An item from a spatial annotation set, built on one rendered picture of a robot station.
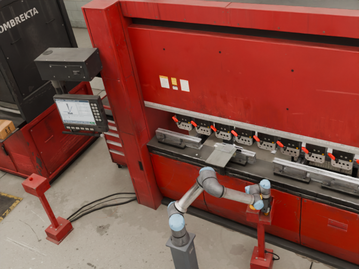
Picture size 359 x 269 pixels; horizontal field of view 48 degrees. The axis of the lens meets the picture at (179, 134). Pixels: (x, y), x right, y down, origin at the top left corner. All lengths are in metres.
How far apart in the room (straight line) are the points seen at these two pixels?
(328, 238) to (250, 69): 1.62
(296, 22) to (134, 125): 1.81
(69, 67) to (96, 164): 2.18
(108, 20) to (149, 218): 2.20
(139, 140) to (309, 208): 1.67
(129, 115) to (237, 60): 1.22
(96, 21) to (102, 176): 2.35
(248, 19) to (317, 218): 1.74
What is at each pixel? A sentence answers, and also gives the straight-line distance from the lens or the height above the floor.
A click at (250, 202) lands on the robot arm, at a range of 3.04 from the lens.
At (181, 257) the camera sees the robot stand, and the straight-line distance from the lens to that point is 3.29.
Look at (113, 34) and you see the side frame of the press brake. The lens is 3.43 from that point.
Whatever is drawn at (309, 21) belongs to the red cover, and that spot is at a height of 2.24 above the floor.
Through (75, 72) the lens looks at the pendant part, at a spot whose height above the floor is 1.84.
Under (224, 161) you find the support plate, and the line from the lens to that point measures 3.49.
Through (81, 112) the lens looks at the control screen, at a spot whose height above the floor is 1.44.
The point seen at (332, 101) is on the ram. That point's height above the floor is 1.67.
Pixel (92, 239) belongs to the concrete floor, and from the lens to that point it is 4.53.
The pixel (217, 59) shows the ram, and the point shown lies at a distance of 3.16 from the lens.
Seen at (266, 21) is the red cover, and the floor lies 2.22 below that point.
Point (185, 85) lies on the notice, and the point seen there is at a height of 1.59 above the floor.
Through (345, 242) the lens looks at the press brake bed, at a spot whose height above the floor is 0.41.
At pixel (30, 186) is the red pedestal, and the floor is 0.80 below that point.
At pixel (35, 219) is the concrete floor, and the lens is 5.04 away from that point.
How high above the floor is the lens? 3.29
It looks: 36 degrees down
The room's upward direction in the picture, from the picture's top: 10 degrees counter-clockwise
